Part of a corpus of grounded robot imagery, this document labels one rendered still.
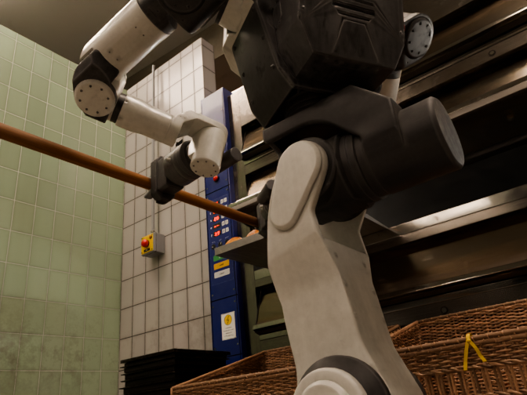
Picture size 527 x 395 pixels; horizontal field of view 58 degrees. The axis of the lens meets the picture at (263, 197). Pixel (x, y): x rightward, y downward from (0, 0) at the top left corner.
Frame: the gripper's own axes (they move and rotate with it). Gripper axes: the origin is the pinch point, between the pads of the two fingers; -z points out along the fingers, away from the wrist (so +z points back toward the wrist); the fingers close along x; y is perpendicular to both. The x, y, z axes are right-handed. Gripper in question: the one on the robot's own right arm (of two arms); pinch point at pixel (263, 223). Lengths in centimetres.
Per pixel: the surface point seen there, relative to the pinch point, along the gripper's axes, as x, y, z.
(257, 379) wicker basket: -47.6, 9.7, 10.5
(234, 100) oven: 86, -9, -50
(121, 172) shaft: -1, 45, 33
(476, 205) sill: -4, -61, 26
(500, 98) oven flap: 20, -59, 49
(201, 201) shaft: -0.9, 23.0, 17.4
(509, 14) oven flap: 53, -74, 52
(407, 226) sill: -3.4, -48.4, 7.5
